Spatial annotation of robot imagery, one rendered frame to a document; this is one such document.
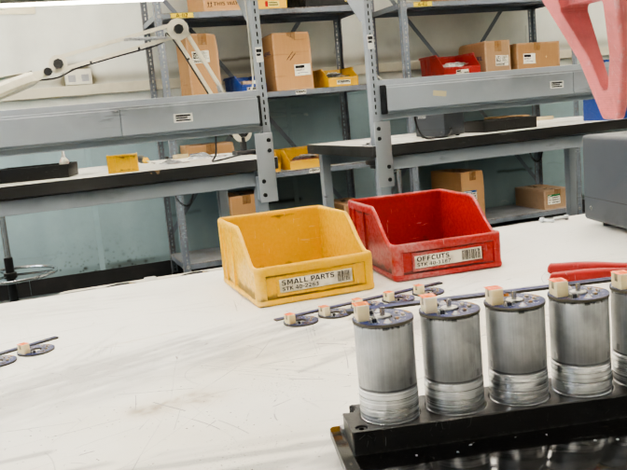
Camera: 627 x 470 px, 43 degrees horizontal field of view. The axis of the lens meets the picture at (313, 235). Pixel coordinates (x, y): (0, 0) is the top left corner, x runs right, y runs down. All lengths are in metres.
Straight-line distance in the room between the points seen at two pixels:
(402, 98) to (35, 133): 1.24
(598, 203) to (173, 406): 0.56
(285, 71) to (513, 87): 1.75
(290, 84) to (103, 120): 2.09
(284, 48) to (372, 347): 4.24
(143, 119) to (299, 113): 2.46
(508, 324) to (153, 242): 4.49
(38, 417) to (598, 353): 0.28
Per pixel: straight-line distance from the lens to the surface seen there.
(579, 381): 0.35
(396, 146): 2.89
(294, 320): 0.56
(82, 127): 2.58
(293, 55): 4.54
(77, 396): 0.48
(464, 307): 0.33
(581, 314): 0.34
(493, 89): 3.06
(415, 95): 2.90
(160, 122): 2.61
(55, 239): 4.74
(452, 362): 0.33
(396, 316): 0.32
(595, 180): 0.87
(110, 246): 4.76
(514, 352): 0.34
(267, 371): 0.47
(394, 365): 0.32
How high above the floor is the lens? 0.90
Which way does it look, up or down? 9 degrees down
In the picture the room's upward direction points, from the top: 5 degrees counter-clockwise
